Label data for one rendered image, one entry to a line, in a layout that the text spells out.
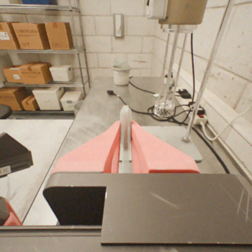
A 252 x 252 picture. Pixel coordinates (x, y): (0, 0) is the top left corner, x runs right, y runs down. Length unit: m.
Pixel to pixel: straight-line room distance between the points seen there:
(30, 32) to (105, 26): 0.94
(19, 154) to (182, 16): 0.40
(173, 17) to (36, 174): 0.57
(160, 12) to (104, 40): 2.11
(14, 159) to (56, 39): 2.07
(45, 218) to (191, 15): 0.57
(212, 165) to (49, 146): 0.60
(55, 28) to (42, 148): 1.79
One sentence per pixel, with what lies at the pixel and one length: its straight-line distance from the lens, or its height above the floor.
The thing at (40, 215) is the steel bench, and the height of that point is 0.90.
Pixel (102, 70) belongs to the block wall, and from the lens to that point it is 2.57.
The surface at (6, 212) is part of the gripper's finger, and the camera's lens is 0.26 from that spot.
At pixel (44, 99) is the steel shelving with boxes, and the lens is 2.57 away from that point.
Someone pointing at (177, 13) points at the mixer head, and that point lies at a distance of 0.41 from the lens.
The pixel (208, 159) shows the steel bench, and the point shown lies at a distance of 0.61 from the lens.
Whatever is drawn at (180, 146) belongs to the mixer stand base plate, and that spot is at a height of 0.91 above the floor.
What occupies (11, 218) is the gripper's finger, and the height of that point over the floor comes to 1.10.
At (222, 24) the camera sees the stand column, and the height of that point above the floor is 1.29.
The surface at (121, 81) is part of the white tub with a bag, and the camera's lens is 1.13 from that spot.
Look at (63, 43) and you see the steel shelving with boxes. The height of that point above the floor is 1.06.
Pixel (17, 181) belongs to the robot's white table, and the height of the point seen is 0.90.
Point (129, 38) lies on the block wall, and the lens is 2.47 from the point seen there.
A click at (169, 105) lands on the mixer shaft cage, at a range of 0.50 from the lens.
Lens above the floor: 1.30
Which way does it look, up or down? 36 degrees down
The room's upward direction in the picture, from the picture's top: 1 degrees clockwise
